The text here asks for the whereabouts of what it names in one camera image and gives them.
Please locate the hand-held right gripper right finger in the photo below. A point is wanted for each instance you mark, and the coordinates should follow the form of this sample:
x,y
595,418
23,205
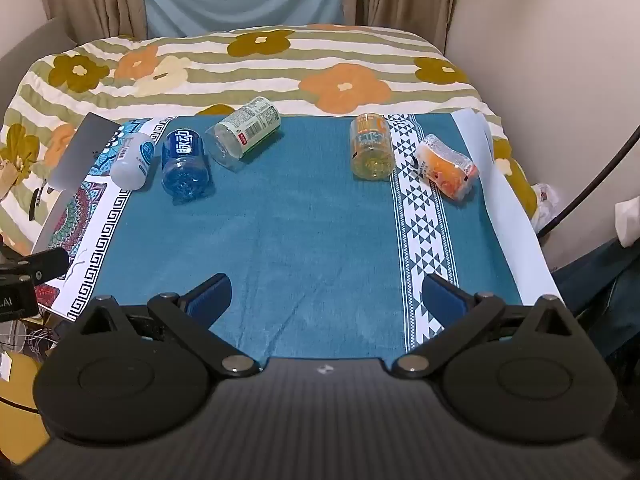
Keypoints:
x,y
445,301

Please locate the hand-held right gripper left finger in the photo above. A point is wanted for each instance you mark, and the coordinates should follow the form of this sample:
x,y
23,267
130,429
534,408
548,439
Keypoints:
x,y
210,296

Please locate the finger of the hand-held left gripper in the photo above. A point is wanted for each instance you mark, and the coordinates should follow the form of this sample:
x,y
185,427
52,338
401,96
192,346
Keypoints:
x,y
47,264

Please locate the white patterned mat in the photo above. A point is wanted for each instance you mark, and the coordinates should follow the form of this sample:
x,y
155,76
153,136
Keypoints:
x,y
95,225

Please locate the black pen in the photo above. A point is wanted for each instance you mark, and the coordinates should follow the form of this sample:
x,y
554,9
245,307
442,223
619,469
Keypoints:
x,y
36,202

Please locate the yellow cardboard box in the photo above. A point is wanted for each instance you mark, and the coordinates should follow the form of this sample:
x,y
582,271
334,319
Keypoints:
x,y
20,400

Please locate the teal cloth with triangle stripe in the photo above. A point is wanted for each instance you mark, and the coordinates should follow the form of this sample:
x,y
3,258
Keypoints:
x,y
300,240

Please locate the silver laptop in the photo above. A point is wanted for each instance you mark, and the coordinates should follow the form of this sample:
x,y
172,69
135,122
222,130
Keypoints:
x,y
82,155

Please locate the white plastic bottle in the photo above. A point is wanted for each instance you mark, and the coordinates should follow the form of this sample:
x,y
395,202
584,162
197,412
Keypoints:
x,y
131,161

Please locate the blue plastic bottle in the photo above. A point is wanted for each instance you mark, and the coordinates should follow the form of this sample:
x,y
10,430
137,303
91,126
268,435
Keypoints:
x,y
184,165

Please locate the white plastic bag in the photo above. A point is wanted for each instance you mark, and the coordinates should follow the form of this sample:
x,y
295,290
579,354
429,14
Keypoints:
x,y
547,205

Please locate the dark blue cloth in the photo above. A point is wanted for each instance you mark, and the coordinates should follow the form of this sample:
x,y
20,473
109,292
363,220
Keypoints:
x,y
605,295

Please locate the yellow drink bottle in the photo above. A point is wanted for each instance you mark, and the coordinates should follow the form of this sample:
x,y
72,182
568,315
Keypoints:
x,y
371,147

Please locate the black curved pole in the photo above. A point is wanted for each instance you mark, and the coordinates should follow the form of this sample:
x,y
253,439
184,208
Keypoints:
x,y
595,185

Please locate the white tissue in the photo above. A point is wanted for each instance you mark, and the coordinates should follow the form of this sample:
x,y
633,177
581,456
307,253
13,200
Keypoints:
x,y
627,222

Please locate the grey headboard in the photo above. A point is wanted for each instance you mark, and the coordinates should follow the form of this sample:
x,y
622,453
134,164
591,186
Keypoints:
x,y
35,45

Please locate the floral striped blanket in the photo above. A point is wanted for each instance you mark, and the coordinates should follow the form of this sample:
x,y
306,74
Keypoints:
x,y
240,70

